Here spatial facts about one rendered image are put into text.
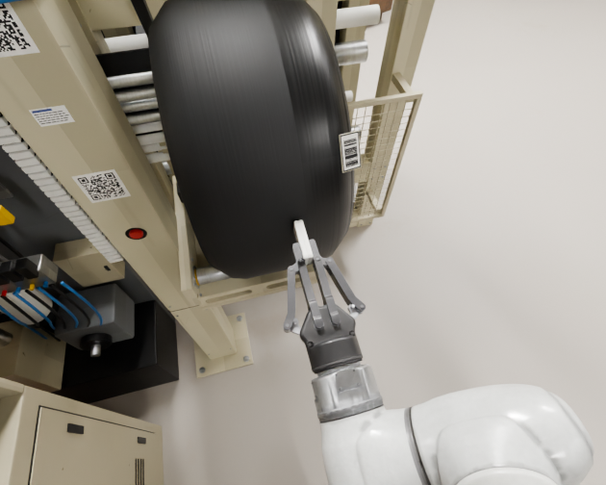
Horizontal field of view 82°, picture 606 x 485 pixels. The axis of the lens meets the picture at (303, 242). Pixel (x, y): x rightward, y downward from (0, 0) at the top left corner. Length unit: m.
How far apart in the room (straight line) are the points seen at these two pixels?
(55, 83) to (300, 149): 0.36
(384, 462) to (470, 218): 2.04
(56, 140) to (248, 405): 1.36
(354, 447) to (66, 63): 0.63
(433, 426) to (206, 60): 0.56
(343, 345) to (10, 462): 0.74
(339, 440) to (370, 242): 1.69
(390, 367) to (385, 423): 1.34
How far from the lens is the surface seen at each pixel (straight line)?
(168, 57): 0.60
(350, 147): 0.58
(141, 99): 1.12
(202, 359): 1.83
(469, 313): 2.05
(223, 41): 0.60
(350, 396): 0.48
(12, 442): 1.02
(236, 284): 0.97
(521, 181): 2.77
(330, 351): 0.49
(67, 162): 0.74
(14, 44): 0.63
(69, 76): 0.64
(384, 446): 0.47
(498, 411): 0.45
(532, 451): 0.44
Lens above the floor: 1.72
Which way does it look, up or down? 57 degrees down
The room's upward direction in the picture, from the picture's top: straight up
